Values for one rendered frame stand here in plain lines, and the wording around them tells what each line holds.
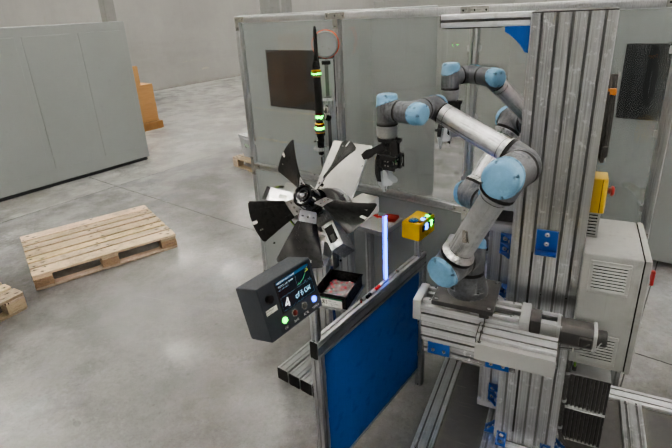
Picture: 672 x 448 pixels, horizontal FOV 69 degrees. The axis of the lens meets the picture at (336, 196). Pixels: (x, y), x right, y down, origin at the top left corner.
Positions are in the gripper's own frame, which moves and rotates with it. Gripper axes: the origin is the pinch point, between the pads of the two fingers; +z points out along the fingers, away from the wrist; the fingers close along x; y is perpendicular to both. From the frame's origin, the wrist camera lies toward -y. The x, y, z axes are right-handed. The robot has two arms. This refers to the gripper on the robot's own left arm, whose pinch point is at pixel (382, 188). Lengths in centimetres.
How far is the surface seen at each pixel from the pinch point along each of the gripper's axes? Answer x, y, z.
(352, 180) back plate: 56, -53, 24
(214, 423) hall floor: -30, -90, 143
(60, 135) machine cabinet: 143, -591, 80
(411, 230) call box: 47, -12, 40
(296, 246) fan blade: 7, -53, 42
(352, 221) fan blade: 19.6, -28.4, 28.1
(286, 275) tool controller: -44.4, -11.0, 18.7
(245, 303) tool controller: -58, -18, 25
